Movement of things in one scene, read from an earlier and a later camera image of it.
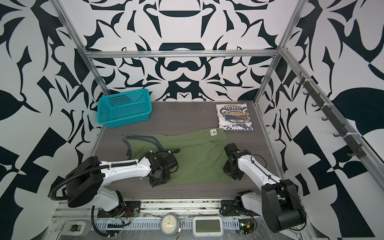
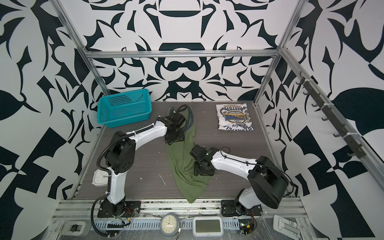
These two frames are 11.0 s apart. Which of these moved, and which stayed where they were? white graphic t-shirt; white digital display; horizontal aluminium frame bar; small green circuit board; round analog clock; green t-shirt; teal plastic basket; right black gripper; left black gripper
Moved: right black gripper; left black gripper; green t-shirt
Stayed: white digital display; round analog clock; teal plastic basket; white graphic t-shirt; small green circuit board; horizontal aluminium frame bar
